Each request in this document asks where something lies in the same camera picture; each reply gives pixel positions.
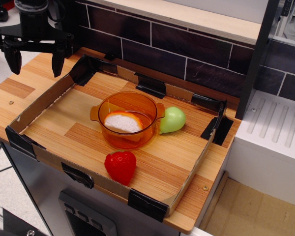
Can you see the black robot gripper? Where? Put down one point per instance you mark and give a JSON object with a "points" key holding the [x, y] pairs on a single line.
{"points": [[35, 34]]}

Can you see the transparent orange plastic pot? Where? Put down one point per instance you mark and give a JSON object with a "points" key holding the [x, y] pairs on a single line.
{"points": [[139, 104]]}

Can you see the cardboard fence with black tape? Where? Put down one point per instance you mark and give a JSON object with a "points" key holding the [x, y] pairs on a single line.
{"points": [[56, 129]]}

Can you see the red toy strawberry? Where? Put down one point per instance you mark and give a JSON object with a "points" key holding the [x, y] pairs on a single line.
{"points": [[121, 166]]}

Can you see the green toy pear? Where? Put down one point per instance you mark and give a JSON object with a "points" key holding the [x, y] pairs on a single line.
{"points": [[173, 120]]}

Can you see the grey toy oven panel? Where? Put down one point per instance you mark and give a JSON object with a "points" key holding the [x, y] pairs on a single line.
{"points": [[85, 221]]}

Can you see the white toy sink drainboard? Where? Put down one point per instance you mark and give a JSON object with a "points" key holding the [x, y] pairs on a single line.
{"points": [[262, 155]]}

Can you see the dark grey vertical post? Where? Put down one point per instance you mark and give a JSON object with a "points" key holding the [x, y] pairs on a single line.
{"points": [[266, 34]]}

